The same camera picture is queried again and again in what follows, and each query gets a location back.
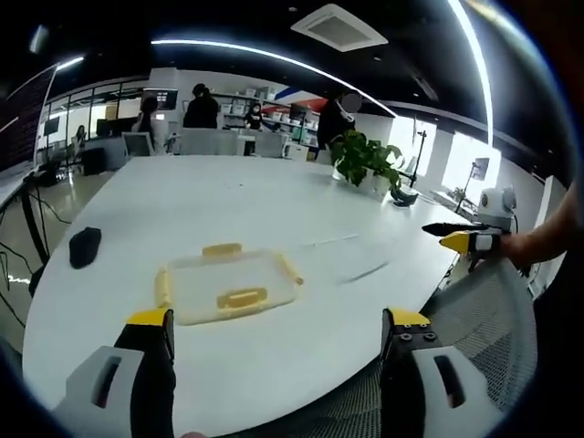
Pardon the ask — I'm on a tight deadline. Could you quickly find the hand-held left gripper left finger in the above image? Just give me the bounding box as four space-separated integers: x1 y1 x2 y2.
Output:
52 308 178 438

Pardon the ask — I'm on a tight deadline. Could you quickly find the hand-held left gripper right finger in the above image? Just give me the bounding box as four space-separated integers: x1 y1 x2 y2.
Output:
380 308 504 438

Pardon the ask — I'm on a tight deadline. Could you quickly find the clear plastic food container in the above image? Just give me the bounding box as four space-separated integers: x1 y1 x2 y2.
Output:
153 242 305 327

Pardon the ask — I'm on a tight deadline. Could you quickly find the person's right hand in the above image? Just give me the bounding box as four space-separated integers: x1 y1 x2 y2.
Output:
467 230 535 276

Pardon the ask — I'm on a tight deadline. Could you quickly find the black desk gadget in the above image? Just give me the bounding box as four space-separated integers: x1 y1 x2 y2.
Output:
391 188 420 210

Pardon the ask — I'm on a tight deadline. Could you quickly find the grey mesh office chair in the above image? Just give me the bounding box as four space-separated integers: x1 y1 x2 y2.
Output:
273 253 538 438

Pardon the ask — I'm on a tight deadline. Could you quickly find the black tripod stand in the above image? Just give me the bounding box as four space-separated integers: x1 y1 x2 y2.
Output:
409 117 431 189

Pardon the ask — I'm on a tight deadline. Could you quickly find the green potted plant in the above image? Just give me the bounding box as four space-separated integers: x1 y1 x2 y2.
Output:
328 129 406 199

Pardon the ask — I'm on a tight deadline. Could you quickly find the black cloth lump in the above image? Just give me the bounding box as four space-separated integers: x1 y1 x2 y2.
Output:
68 226 103 270

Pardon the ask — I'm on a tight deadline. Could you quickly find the shelf with white boxes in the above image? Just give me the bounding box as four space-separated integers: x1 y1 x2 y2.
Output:
218 88 320 148

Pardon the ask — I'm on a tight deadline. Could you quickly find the ceiling air vent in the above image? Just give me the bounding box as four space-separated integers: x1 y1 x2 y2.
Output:
290 3 390 53

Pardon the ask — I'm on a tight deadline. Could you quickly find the white computer monitor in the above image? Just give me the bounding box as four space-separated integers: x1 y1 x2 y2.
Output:
121 131 155 158

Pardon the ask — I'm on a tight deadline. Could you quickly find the black wall screen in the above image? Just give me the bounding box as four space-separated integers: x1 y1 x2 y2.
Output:
141 89 179 111

